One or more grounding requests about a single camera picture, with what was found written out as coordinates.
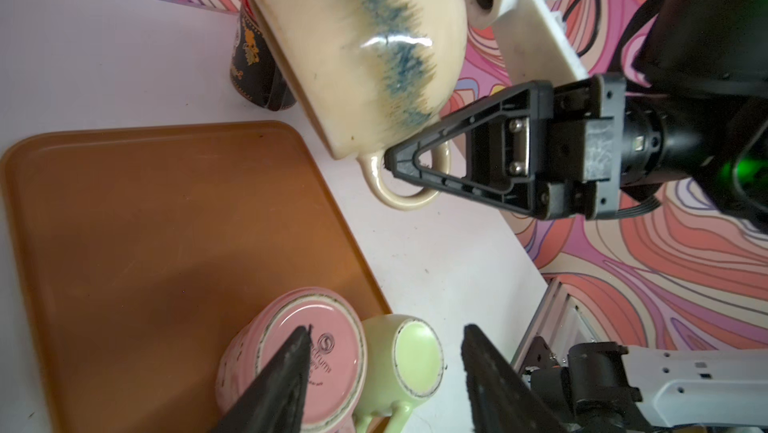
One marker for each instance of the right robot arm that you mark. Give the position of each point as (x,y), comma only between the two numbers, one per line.
(684,277)

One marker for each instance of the light green mug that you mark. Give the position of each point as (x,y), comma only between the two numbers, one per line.
(405,367)

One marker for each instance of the brown wooden tray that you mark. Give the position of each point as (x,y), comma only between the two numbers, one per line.
(142,252)

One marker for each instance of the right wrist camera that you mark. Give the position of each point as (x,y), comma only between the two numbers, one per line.
(531,39)

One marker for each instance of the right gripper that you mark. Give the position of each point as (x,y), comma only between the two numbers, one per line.
(604,152)

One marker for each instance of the pink mug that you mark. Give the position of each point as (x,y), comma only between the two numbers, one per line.
(338,359)

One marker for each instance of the beige speckled mug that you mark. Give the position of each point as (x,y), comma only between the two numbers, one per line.
(369,73)

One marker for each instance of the black patterned mug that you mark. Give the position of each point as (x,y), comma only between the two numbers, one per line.
(253,70)

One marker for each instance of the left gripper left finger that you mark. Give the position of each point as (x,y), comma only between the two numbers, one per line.
(275,400)

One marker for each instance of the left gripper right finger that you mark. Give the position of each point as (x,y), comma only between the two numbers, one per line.
(500,400)

